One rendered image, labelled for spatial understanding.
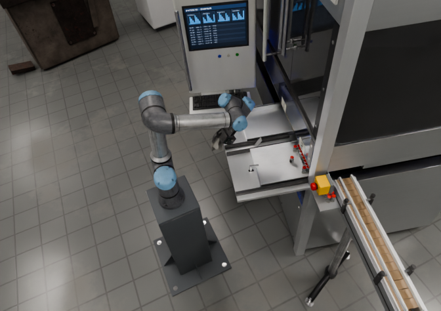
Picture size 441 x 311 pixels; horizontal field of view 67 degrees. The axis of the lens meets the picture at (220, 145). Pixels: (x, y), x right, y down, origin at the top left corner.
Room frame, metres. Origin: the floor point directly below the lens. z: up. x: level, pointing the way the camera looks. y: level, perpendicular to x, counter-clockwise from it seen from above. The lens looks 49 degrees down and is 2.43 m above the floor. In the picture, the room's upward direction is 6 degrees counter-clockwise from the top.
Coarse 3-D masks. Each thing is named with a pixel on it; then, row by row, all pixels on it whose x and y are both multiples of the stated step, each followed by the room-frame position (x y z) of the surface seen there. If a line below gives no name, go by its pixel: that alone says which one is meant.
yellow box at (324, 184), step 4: (316, 176) 0.95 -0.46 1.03; (320, 176) 0.94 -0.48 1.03; (324, 176) 0.94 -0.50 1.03; (328, 176) 0.94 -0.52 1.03; (316, 180) 0.93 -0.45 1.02; (320, 180) 0.92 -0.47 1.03; (324, 180) 0.92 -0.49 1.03; (328, 180) 0.92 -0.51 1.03; (316, 184) 0.91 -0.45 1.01; (320, 184) 0.90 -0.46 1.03; (324, 184) 0.89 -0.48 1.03; (328, 184) 0.89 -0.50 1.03; (332, 184) 0.89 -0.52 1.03; (316, 188) 0.90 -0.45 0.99; (320, 188) 0.88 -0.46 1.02; (324, 188) 0.88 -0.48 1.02; (328, 188) 0.88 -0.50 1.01; (332, 188) 0.88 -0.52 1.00; (320, 192) 0.88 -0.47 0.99; (324, 192) 0.88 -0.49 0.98; (328, 192) 0.88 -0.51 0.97
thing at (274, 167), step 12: (276, 144) 1.28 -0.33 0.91; (288, 144) 1.29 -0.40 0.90; (252, 156) 1.21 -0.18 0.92; (264, 156) 1.23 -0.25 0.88; (276, 156) 1.22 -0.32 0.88; (288, 156) 1.21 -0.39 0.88; (264, 168) 1.14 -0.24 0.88; (276, 168) 1.13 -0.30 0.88; (288, 168) 1.13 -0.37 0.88; (300, 168) 1.12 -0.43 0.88; (264, 180) 1.06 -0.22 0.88; (276, 180) 1.05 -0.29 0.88; (288, 180) 1.03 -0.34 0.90
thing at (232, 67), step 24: (192, 0) 1.96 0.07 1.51; (216, 0) 1.96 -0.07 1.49; (240, 0) 1.95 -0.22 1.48; (192, 24) 1.96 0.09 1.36; (216, 24) 1.95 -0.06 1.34; (240, 24) 1.95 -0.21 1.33; (192, 48) 1.96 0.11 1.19; (216, 48) 1.95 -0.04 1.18; (240, 48) 1.95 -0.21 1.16; (192, 72) 1.96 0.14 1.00; (216, 72) 1.96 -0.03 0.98; (240, 72) 1.95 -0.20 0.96
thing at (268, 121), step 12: (264, 108) 1.62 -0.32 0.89; (276, 108) 1.62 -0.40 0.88; (252, 120) 1.54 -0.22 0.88; (264, 120) 1.52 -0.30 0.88; (276, 120) 1.51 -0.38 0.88; (288, 120) 1.50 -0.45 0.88; (252, 132) 1.43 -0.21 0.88; (264, 132) 1.42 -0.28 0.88; (276, 132) 1.41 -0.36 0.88; (288, 132) 1.37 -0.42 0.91
